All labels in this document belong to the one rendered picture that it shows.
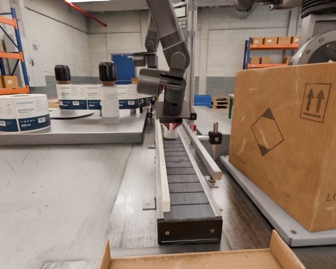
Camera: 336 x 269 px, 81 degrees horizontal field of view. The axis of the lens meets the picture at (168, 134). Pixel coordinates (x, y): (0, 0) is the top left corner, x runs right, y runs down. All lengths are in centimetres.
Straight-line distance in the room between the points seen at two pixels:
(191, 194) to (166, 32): 37
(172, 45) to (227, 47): 833
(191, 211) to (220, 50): 853
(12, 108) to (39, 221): 62
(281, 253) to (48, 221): 41
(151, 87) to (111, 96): 50
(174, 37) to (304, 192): 41
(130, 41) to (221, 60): 386
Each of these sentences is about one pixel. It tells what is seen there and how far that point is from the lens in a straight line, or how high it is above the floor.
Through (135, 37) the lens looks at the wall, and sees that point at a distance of 918.
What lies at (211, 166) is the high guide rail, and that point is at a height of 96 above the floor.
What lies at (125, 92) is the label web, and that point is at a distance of 122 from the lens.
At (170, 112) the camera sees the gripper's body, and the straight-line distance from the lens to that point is 57.
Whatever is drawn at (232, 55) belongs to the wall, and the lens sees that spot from 883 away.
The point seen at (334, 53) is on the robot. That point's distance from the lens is 78.
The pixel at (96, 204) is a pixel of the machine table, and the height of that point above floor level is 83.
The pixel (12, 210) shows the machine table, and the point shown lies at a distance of 55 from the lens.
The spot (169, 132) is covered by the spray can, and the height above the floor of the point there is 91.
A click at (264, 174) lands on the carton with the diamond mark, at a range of 49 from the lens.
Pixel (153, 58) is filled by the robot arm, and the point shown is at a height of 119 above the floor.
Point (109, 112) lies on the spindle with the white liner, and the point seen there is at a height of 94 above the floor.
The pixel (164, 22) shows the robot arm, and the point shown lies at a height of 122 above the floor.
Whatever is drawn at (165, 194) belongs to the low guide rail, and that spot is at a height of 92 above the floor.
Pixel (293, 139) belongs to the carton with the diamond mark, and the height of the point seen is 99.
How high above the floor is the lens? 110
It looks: 16 degrees down
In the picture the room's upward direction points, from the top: straight up
